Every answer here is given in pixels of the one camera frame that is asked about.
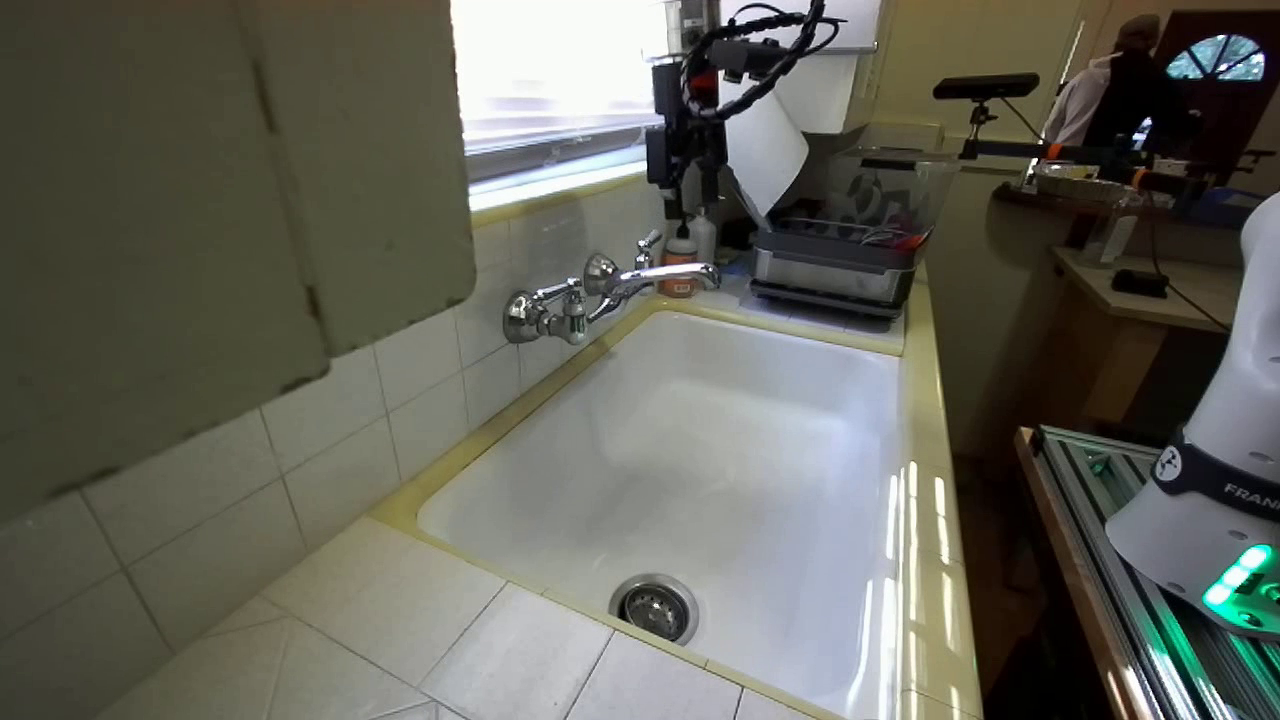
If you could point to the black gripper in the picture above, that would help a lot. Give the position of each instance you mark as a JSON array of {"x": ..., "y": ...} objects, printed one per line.
[{"x": 702, "y": 134}]

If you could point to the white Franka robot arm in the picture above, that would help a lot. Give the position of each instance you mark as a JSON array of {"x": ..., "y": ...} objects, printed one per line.
[{"x": 1235, "y": 403}]

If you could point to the soap dispenser with orange label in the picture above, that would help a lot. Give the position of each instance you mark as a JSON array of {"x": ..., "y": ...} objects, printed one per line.
[{"x": 680, "y": 275}]

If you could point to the white paper towel sheet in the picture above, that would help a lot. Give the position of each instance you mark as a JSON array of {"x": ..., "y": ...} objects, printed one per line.
[{"x": 775, "y": 152}]

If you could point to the dark dish drying rack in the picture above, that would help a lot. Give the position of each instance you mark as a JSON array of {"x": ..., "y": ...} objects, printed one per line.
[{"x": 841, "y": 243}]

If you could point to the window with white blinds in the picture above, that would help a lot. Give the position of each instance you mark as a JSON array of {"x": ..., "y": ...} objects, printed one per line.
[{"x": 561, "y": 81}]

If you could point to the white sink basin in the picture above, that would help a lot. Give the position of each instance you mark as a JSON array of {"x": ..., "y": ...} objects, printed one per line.
[{"x": 723, "y": 466}]

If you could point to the cream cabinet door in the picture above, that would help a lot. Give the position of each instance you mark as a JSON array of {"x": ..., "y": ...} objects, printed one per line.
[
  {"x": 134, "y": 225},
  {"x": 386, "y": 161}
]

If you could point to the metal sink drain strainer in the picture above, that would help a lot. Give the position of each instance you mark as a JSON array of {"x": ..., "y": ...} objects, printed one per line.
[{"x": 655, "y": 611}]

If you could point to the person with white shirt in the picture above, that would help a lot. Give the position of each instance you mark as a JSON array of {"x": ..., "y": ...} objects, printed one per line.
[{"x": 1087, "y": 102}]

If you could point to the wooden desk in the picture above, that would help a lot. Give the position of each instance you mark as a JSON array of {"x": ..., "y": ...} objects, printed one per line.
[{"x": 1135, "y": 334}]

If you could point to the dark door arched window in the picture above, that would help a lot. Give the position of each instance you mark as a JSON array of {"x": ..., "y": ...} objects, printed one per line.
[{"x": 1221, "y": 94}]

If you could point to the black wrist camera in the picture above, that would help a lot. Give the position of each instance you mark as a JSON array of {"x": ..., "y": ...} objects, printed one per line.
[{"x": 666, "y": 121}]

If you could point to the black stereo camera bar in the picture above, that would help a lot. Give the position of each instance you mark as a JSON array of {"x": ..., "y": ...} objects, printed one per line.
[{"x": 987, "y": 84}]

